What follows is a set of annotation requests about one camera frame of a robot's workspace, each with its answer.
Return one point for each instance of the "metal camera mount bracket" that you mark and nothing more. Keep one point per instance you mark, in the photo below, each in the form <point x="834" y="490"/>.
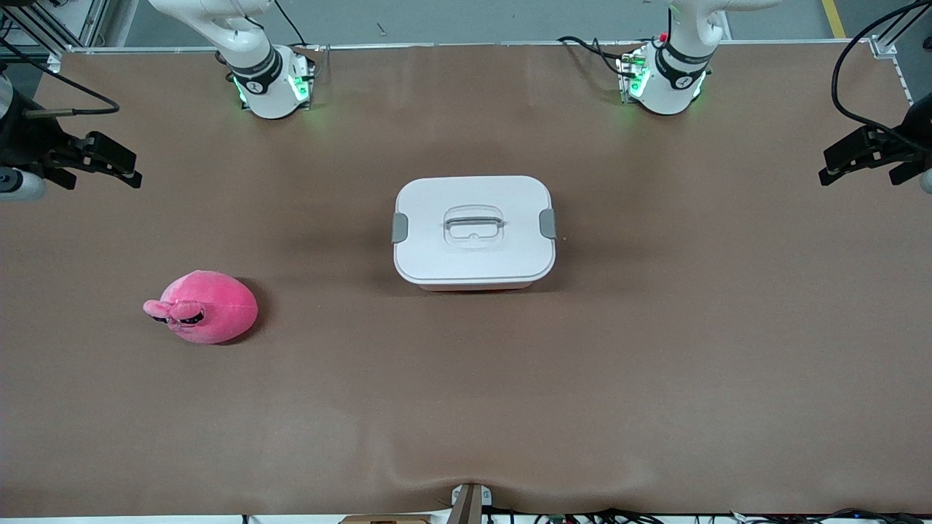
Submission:
<point x="470" y="506"/>

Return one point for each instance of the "white box lid grey clips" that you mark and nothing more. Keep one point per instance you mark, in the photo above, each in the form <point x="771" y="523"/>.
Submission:
<point x="437" y="255"/>

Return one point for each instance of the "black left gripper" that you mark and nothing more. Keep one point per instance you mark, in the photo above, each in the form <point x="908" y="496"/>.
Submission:
<point x="914" y="131"/>

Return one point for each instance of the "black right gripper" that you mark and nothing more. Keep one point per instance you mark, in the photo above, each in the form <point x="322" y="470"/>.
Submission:
<point x="22" y="142"/>

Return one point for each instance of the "pink translucent plastic box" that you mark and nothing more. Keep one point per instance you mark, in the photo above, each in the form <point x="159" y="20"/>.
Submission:
<point x="473" y="287"/>

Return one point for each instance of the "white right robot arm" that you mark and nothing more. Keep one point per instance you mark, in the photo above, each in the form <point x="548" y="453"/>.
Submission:
<point x="262" y="80"/>

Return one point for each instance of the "white table edge rail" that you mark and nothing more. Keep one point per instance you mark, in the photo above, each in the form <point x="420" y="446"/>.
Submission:
<point x="437" y="44"/>

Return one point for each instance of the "pink plush toy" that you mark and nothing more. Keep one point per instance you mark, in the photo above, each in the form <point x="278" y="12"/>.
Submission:
<point x="218" y="306"/>

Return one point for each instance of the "aluminium frame post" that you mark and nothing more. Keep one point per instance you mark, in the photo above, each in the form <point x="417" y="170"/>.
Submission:
<point x="91" y="22"/>
<point x="899" y="23"/>

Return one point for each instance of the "brown table mat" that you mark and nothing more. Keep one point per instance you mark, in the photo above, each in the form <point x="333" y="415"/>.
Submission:
<point x="466" y="400"/>

